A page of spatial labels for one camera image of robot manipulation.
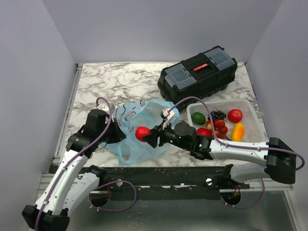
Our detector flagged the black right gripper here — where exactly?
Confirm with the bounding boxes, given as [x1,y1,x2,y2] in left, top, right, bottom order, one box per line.
[142,119,191,151]

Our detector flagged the light blue plastic bag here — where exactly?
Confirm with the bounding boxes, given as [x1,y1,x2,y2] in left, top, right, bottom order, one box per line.
[106,99,174,165]

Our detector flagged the red fake peach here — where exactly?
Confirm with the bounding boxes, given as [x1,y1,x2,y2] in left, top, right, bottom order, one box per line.
[135,126,151,142]

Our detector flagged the green fake fruit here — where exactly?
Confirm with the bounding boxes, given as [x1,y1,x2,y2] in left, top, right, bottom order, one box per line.
[191,112,206,125]

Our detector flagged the red fruit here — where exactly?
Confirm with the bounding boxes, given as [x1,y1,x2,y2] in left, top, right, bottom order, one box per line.
[196,128,213,137]

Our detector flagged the small fake fruit cluster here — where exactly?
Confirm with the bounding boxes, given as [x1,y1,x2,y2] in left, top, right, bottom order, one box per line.
[205,119,228,140]

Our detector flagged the dark fake grapes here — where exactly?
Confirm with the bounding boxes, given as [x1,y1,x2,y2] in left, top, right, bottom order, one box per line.
[210,110,227,120]

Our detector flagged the yellow fake mango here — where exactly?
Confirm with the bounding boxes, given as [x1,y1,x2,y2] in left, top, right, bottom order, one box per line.
[231,123,245,141]

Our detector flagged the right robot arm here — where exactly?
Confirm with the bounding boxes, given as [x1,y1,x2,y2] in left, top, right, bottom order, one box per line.
[142,121,296,189]

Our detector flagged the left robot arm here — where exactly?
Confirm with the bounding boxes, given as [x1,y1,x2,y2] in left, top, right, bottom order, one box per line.
[22,109,126,231]

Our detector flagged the red fake apple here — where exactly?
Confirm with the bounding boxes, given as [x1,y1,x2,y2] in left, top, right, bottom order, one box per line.
[227,109,243,123]

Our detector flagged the black plastic toolbox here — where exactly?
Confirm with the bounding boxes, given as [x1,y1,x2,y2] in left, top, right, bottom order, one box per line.
[157,46,238,104]

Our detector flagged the white perforated plastic basket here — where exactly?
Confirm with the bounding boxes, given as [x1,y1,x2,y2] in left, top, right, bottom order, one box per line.
[186,99,268,142]

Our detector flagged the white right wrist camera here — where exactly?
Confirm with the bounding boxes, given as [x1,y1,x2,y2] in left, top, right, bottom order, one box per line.
[161,107,175,130]

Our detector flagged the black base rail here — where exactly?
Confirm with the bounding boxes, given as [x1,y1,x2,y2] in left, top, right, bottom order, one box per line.
[49,163,251,200]

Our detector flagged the aluminium frame rail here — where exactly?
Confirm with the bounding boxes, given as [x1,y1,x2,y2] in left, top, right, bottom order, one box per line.
[37,64,83,198]

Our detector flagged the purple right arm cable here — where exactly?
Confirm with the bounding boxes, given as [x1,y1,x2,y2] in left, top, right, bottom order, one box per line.
[168,96,306,209]

